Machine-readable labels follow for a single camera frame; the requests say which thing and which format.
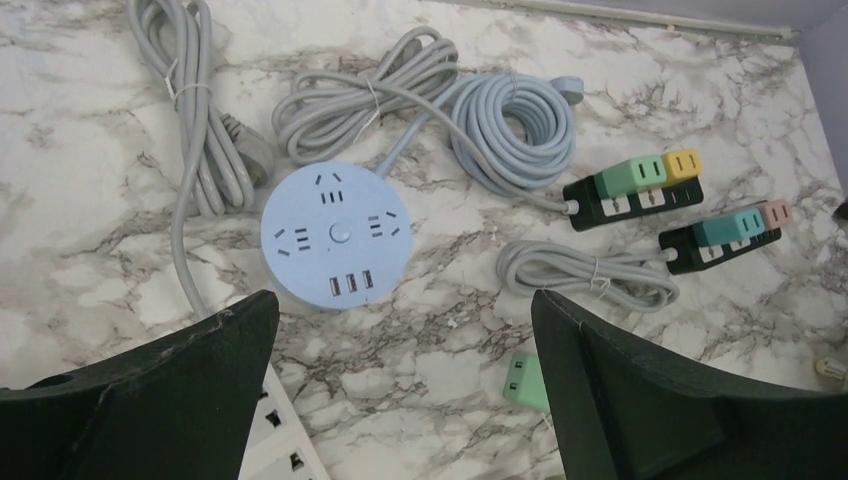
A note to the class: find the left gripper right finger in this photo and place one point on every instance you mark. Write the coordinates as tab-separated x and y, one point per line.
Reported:
626	408

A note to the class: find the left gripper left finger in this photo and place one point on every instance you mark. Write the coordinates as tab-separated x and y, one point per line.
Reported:
179	407

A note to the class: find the white power strip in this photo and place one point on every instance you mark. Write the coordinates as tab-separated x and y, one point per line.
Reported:
278	446

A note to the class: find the round blue power socket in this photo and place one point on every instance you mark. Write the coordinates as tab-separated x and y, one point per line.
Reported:
335	236

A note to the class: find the black power strip front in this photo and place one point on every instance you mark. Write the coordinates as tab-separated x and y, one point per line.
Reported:
689	257

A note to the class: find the black power strip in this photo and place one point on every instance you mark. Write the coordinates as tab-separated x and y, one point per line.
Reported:
594	211
689	257

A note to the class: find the black power strip rear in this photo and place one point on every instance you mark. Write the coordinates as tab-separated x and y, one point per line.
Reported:
594	211

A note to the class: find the teal adapter on front strip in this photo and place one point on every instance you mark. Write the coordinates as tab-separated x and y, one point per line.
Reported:
728	228

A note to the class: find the green adapter on rear strip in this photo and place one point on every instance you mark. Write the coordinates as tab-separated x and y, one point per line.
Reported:
630	176

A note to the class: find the pink adapter on front strip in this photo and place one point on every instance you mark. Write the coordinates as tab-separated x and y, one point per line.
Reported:
775	213

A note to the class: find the yellow adapter on rear strip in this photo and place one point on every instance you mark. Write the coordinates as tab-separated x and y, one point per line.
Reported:
681	165

